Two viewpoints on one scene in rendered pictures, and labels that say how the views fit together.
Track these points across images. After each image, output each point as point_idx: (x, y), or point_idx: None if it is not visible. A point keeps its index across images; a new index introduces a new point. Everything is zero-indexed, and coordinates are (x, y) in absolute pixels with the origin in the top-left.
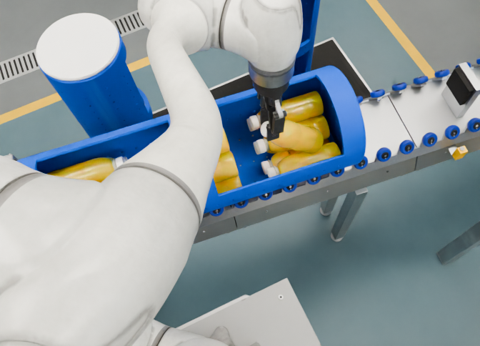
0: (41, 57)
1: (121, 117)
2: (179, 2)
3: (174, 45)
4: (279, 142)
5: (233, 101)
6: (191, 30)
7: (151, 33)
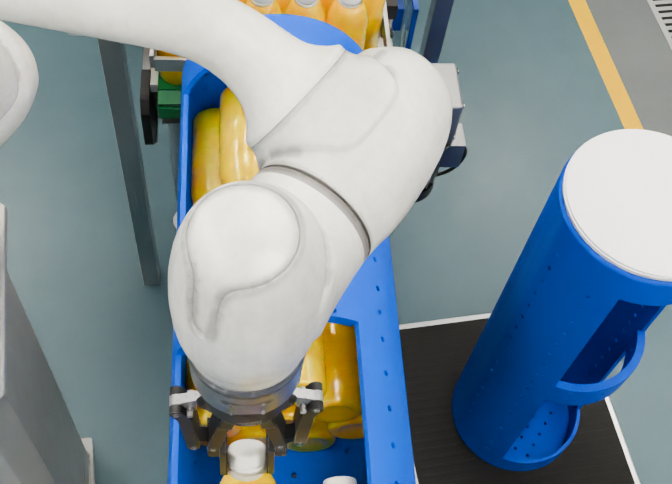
0: (628, 136)
1: (524, 307)
2: (309, 68)
3: None
4: (219, 483)
5: (362, 414)
6: (251, 96)
7: None
